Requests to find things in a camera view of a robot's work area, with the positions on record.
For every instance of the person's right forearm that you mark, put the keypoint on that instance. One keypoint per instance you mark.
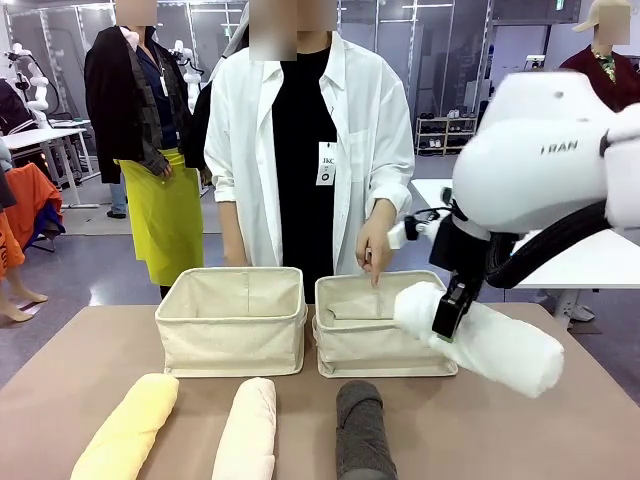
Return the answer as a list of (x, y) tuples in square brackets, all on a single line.
[(232, 235)]

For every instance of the wooden shoe rack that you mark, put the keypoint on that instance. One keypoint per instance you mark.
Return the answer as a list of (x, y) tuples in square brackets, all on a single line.
[(447, 132)]

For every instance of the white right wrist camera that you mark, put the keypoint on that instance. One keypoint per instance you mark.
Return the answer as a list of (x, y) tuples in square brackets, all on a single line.
[(400, 232)]

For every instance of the beige hat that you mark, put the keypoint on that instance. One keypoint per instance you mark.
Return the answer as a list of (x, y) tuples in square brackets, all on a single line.
[(587, 17)]

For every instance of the bare mannequin legs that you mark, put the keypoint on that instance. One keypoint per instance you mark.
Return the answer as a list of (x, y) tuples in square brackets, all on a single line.
[(22, 295)]

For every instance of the white background desk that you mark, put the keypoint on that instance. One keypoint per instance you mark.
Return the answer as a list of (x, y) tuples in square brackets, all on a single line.
[(40, 137)]

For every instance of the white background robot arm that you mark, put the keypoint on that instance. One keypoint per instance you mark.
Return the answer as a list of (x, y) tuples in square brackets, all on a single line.
[(37, 90), (190, 75)]

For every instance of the yellow towel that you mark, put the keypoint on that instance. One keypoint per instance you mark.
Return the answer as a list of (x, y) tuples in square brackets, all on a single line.
[(127, 430)]

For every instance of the white name badge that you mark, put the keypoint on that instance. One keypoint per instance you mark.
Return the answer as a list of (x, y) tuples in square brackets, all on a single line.
[(326, 165)]

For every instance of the person's left hand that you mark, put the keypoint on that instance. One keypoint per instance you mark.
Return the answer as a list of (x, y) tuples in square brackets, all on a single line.
[(375, 240)]

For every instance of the orange garment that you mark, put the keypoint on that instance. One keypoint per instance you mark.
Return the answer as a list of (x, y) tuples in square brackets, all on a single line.
[(30, 200)]

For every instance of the person in yellow skirt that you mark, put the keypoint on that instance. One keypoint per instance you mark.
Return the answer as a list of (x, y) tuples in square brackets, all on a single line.
[(120, 115)]

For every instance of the person in white shirt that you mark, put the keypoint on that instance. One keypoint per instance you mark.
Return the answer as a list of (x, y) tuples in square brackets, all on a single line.
[(250, 165)]

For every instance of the white rectangular table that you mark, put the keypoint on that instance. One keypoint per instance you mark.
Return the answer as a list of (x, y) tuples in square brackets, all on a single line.
[(600, 265)]

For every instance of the white towel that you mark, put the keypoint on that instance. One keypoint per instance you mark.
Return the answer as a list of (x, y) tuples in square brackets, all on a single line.
[(510, 350)]

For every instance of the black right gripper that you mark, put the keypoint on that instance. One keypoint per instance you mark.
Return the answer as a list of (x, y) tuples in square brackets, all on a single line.
[(457, 245)]

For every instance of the mannequin in red cardigan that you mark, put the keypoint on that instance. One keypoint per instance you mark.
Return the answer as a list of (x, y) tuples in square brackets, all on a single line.
[(605, 80)]

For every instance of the person's left forearm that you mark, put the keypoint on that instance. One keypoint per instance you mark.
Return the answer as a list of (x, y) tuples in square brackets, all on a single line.
[(384, 209)]

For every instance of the beige fabric basket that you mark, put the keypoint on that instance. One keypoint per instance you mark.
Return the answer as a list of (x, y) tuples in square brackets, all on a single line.
[(235, 340), (360, 345)]

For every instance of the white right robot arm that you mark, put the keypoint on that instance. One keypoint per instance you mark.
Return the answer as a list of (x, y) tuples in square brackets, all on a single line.
[(525, 165)]

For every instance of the grey rolled towel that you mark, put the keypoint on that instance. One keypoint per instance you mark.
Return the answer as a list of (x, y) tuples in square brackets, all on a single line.
[(362, 430)]

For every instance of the cream towel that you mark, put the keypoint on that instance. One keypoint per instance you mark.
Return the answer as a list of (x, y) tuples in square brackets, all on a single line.
[(247, 430)]

